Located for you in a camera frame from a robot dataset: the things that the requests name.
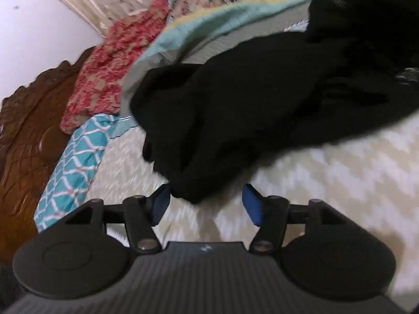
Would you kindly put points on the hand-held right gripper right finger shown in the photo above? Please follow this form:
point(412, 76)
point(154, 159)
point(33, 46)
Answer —
point(252, 207)

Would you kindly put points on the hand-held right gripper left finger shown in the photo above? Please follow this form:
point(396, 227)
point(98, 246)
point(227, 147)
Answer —
point(161, 204)

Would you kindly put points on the black zippered sweater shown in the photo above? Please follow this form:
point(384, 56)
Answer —
point(262, 104)

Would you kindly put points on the chevron patterned bedspread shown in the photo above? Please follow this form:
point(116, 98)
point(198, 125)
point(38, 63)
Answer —
point(327, 186)

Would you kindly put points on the teal lattice pillow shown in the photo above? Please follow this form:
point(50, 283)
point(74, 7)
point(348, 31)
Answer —
point(70, 173)

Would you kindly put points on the red floral blanket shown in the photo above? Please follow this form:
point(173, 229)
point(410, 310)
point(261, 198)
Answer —
point(108, 72)

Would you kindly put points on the carved wooden headboard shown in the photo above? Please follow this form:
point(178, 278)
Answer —
point(29, 137)

